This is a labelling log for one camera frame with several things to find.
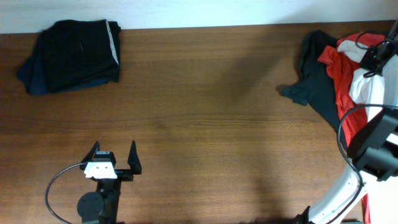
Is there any folded black garment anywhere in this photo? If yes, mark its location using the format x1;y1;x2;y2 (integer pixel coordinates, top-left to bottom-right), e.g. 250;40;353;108
39;20;121;93

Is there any red printed t-shirt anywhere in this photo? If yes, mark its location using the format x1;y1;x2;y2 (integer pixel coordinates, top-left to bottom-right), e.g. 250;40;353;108
317;32;386;224

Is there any folded navy garment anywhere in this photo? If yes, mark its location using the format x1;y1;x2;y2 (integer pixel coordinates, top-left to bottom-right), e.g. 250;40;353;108
16;45;109;96

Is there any dark green t-shirt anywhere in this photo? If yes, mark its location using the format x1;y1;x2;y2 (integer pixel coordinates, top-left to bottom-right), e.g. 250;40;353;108
281;30;340;131

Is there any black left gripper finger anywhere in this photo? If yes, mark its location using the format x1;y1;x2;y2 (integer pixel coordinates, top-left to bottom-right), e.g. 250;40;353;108
81;141;100;163
127;141;142;174

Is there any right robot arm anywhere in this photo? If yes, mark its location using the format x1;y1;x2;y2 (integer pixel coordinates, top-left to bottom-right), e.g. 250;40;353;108
282;27;397;223

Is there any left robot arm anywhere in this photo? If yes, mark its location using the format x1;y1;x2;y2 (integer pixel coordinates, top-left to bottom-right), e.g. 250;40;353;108
76;141;142;224

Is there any white t-shirt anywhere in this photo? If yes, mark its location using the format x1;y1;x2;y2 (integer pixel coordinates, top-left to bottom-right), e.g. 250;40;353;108
338;40;385;105

